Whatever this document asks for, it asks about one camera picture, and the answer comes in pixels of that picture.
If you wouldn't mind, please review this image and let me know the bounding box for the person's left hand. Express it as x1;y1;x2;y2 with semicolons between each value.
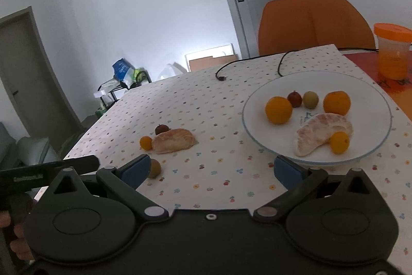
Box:
0;211;34;262

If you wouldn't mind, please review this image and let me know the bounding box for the green packet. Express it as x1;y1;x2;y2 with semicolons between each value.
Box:
132;68;148;84

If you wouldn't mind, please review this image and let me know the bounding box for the orange lidded plastic container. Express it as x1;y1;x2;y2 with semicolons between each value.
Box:
373;23;412;80

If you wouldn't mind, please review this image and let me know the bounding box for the clear plastic bag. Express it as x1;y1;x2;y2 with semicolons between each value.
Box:
159;62;188;80

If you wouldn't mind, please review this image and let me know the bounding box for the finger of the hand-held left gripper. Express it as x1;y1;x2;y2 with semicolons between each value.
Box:
55;155;100;176

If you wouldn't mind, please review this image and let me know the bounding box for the blue packet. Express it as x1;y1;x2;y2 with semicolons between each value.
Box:
112;59;135;82

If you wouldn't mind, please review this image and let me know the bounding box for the green plum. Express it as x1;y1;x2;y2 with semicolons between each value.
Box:
303;91;319;109
147;159;162;179

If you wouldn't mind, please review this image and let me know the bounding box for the grey room door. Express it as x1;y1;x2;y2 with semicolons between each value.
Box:
0;6;85;150

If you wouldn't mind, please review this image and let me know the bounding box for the beige bread roll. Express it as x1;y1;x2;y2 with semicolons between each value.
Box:
151;128;198;154

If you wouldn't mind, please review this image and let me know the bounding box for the black cable with plug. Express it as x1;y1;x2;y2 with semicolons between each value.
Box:
216;51;290;82

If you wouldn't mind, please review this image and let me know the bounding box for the black metal shoe rack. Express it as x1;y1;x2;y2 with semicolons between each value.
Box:
94;69;152;111

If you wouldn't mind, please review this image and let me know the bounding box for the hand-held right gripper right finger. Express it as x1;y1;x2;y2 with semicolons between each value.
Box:
254;155;385;224

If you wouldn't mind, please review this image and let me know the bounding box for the large orange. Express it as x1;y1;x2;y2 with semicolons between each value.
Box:
323;90;351;116
265;96;293;125

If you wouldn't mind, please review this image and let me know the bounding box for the orange chair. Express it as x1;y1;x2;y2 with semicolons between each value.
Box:
258;0;376;56

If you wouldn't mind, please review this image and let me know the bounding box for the black looped cable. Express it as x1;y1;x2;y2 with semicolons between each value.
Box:
278;48;380;78

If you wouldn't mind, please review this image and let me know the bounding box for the white framed board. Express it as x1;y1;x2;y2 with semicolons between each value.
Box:
184;43;234;64

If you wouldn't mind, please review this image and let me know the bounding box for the red printed table mat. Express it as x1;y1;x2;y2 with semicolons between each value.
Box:
341;49;412;121

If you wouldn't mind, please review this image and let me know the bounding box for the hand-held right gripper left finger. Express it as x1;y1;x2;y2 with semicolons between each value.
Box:
39;153;170;224

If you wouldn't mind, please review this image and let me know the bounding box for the grey sofa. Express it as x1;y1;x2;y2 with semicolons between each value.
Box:
0;122;60;172

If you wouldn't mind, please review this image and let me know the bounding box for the white blue-rimmed plate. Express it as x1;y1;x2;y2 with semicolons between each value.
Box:
241;70;392;166

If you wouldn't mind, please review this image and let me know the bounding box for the brown cardboard sheet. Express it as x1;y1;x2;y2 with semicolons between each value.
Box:
189;54;240;72

